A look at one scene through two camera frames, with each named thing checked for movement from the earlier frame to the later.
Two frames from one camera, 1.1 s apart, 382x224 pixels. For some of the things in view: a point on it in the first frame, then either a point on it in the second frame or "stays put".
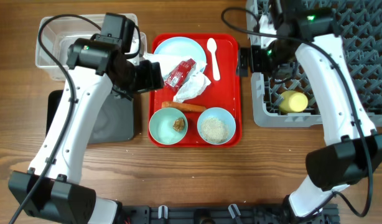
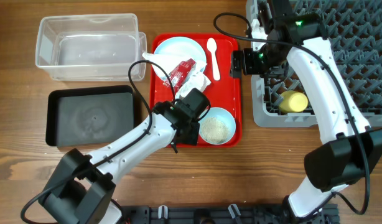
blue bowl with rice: (216, 126) stays put
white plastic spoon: (212, 46) stays put
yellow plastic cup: (292, 101) stays put
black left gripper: (153, 78) → (192, 139)
